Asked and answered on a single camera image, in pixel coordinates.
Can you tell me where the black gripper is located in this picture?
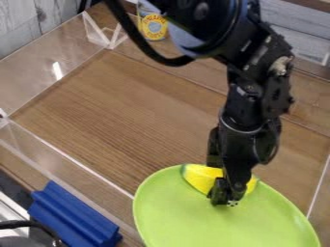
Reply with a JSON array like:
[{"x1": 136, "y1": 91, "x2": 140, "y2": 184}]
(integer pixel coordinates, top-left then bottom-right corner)
[{"x1": 205, "y1": 110, "x2": 282, "y2": 207}]

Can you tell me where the yellow toy banana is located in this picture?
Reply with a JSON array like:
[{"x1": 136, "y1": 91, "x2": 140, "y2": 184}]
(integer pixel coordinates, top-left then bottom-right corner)
[{"x1": 179, "y1": 163, "x2": 259, "y2": 196}]

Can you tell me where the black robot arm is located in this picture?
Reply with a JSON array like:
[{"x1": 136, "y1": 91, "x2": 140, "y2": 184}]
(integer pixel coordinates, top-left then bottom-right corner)
[{"x1": 142, "y1": 0, "x2": 294, "y2": 206}]

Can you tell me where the green plate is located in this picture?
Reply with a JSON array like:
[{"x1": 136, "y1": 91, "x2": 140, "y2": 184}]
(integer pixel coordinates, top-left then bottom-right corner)
[{"x1": 132, "y1": 165, "x2": 322, "y2": 247}]

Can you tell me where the blue plastic block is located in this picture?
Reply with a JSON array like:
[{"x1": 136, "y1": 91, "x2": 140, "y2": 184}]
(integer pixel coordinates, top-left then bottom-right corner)
[{"x1": 28, "y1": 180, "x2": 123, "y2": 247}]

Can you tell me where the yellow labelled tin can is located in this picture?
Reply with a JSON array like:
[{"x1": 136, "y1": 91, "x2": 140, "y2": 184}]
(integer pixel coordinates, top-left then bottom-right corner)
[{"x1": 138, "y1": 12, "x2": 167, "y2": 41}]

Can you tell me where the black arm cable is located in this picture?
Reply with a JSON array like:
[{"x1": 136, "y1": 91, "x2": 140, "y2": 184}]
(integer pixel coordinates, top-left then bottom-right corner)
[{"x1": 102, "y1": 0, "x2": 195, "y2": 68}]

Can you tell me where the clear acrylic corner bracket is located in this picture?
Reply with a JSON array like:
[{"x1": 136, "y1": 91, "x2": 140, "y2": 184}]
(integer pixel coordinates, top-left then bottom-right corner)
[{"x1": 82, "y1": 12, "x2": 128, "y2": 50}]

